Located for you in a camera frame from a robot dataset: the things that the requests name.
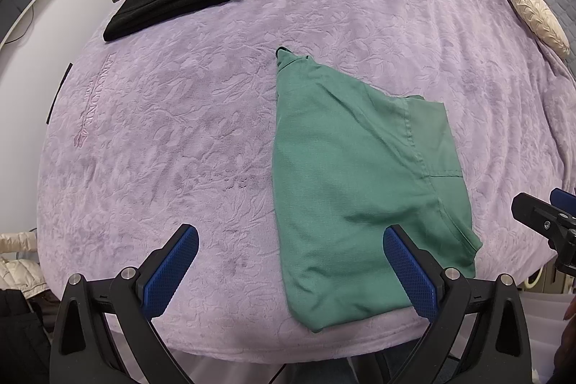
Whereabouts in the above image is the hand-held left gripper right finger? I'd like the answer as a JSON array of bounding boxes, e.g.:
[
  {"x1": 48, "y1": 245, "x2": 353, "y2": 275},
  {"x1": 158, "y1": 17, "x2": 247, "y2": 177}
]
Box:
[{"x1": 382, "y1": 223, "x2": 534, "y2": 384}]

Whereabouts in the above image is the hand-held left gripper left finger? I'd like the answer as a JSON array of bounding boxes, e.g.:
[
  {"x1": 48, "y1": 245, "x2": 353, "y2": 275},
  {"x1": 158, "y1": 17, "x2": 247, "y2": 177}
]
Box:
[{"x1": 49, "y1": 223, "x2": 201, "y2": 384}]

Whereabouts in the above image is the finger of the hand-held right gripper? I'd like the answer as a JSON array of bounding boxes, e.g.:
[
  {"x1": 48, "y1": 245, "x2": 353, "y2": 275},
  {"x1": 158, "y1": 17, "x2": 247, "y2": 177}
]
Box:
[
  {"x1": 512, "y1": 193, "x2": 576, "y2": 272},
  {"x1": 550, "y1": 188, "x2": 576, "y2": 216}
]

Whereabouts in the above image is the green work jacket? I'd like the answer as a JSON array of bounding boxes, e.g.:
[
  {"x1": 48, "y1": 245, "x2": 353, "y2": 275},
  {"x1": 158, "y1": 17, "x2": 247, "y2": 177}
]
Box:
[{"x1": 271, "y1": 46, "x2": 484, "y2": 333}]

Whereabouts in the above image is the beige cabinet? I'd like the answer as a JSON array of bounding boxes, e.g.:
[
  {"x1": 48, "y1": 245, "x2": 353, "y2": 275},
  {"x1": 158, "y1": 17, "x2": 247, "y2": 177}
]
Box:
[{"x1": 517, "y1": 262, "x2": 568, "y2": 295}]

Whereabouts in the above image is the white plastic storage box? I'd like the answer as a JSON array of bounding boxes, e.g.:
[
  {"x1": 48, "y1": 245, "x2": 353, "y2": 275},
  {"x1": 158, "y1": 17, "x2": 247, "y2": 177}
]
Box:
[{"x1": 517, "y1": 292, "x2": 576, "y2": 384}]

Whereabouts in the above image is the white down jacket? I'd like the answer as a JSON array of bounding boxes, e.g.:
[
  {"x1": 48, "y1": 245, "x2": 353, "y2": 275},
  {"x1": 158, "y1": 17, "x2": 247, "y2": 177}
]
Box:
[{"x1": 0, "y1": 232, "x2": 50, "y2": 299}]

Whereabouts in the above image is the purple embossed blanket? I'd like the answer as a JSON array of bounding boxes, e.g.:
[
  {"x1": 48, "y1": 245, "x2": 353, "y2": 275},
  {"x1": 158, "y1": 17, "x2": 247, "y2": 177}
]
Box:
[{"x1": 33, "y1": 0, "x2": 576, "y2": 367}]

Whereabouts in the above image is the black cloth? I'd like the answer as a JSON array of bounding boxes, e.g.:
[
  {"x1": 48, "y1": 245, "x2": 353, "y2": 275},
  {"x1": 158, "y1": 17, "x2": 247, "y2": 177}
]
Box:
[{"x1": 0, "y1": 289, "x2": 52, "y2": 384}]

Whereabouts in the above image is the white textured pillow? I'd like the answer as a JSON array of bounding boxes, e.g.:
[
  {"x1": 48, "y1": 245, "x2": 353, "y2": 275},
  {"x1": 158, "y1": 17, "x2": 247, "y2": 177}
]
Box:
[{"x1": 506, "y1": 0, "x2": 571, "y2": 60}]

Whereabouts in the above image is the black monitor cable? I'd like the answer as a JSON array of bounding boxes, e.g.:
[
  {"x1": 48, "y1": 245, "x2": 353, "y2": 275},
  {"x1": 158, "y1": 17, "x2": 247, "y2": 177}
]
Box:
[{"x1": 4, "y1": 4, "x2": 37, "y2": 45}]

